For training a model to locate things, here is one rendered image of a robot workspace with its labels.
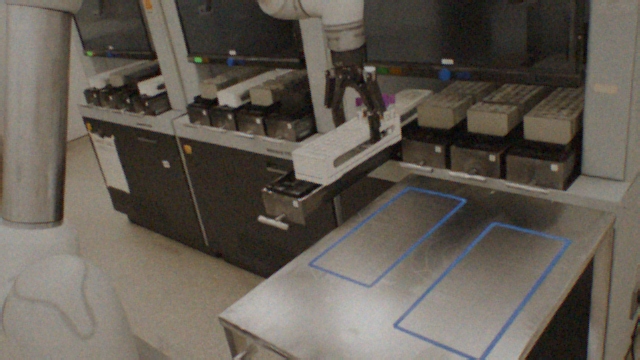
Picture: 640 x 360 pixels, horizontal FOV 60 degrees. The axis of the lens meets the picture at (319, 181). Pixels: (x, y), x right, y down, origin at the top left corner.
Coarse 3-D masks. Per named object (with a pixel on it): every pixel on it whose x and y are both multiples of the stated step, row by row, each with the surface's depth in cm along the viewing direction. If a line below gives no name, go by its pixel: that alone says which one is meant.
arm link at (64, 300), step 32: (64, 256) 87; (32, 288) 81; (64, 288) 82; (96, 288) 85; (32, 320) 80; (64, 320) 81; (96, 320) 84; (128, 320) 93; (32, 352) 82; (64, 352) 82; (96, 352) 84; (128, 352) 90
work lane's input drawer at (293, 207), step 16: (400, 144) 158; (368, 160) 148; (384, 160) 154; (288, 176) 143; (352, 176) 144; (272, 192) 136; (288, 192) 133; (304, 192) 132; (320, 192) 135; (336, 192) 140; (272, 208) 139; (288, 208) 134; (304, 208) 132; (272, 224) 134; (304, 224) 133
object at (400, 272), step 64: (384, 192) 124; (448, 192) 120; (320, 256) 104; (384, 256) 101; (448, 256) 98; (512, 256) 95; (576, 256) 93; (256, 320) 90; (320, 320) 88; (384, 320) 86; (448, 320) 83; (512, 320) 81
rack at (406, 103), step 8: (400, 96) 171; (408, 96) 170; (416, 96) 168; (424, 96) 167; (400, 104) 164; (408, 104) 163; (416, 104) 164; (400, 112) 158; (408, 112) 168; (416, 112) 166; (400, 120) 168; (408, 120) 162
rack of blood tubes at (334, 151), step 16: (336, 128) 136; (352, 128) 134; (368, 128) 133; (384, 128) 134; (400, 128) 139; (320, 144) 129; (336, 144) 126; (352, 144) 126; (368, 144) 134; (384, 144) 135; (304, 160) 123; (320, 160) 120; (336, 160) 132; (352, 160) 127; (304, 176) 126; (320, 176) 122; (336, 176) 124
